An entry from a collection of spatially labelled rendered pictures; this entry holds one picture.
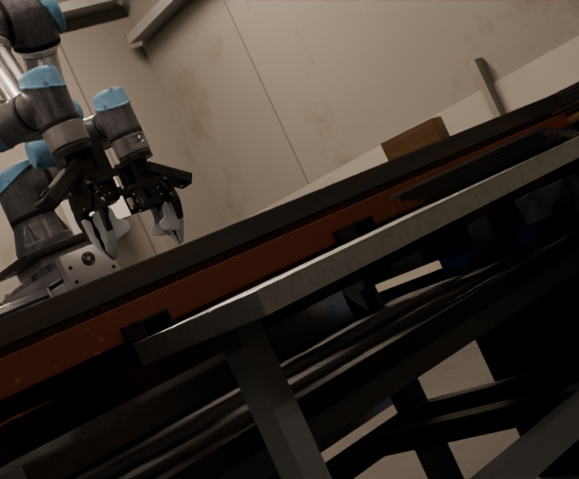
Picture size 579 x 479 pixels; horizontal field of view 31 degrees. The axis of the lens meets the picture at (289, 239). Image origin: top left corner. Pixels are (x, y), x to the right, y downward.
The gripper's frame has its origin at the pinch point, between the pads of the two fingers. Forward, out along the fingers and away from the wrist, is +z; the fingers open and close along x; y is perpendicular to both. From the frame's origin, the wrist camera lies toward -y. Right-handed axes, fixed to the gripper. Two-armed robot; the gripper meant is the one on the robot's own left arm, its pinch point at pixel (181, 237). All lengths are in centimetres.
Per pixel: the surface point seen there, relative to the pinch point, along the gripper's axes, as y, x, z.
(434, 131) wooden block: -23, 56, 3
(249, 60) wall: -296, -248, -100
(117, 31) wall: -297, -347, -166
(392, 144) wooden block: -20, 48, 2
